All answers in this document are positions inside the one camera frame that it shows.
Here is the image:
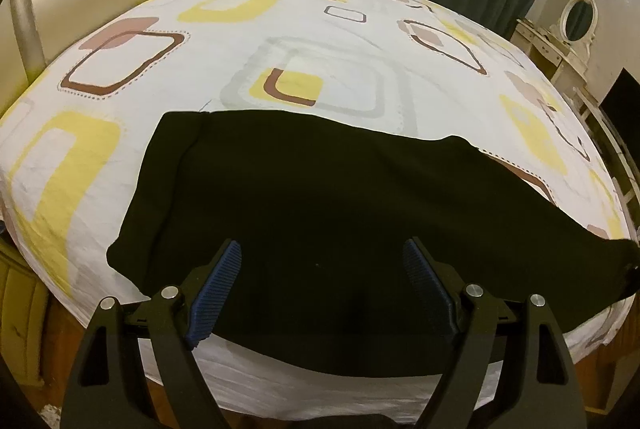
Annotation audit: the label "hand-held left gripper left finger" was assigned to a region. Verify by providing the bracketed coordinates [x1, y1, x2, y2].
[60, 238, 244, 429]

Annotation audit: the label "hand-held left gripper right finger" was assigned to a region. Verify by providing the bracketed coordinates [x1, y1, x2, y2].
[401, 236, 587, 429]

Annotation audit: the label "black pants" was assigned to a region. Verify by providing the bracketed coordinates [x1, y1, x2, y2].
[106, 109, 640, 351]

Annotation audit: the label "white dressing table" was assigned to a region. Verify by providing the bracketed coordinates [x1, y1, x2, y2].
[515, 18, 592, 96]

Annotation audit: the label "black flat screen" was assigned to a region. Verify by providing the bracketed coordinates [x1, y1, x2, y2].
[598, 68, 640, 132]

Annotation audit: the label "white patterned bed sheet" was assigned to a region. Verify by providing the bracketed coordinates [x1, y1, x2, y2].
[0, 0, 633, 415]

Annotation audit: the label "white oval mirror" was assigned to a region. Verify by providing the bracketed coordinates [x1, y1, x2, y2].
[559, 0, 599, 46]

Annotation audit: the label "silver metal pole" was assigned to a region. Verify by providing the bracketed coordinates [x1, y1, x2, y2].
[9, 0, 48, 77]

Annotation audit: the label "cream upholstered bed frame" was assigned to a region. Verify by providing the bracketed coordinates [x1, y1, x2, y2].
[0, 236, 52, 387]

